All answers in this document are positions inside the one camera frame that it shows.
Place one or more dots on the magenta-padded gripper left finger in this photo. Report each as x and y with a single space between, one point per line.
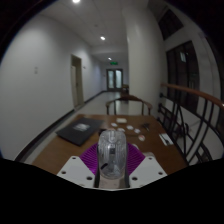
76 170

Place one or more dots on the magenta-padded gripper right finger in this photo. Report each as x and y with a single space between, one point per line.
146 171

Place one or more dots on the transparent computer mouse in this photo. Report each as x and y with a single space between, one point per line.
112 153

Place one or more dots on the small white round disc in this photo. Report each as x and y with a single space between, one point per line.
114 124
121 129
141 138
129 127
137 130

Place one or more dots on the white notepad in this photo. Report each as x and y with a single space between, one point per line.
166 139

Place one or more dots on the small dark object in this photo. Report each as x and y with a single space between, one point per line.
145 126

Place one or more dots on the white rectangular card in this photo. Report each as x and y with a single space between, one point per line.
121 120

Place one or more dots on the wooden armchair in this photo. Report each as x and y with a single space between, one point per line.
129 99

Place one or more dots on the wooden-topped black metal railing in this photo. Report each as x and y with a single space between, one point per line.
196 113

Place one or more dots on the side door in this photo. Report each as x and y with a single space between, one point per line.
77 81

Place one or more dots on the glass double door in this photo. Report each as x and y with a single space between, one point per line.
114 79

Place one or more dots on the dark framed window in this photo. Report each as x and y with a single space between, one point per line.
183 75

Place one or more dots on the green exit sign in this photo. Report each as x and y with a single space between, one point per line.
114 62

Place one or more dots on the ceiling lights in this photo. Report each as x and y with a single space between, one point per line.
102 38

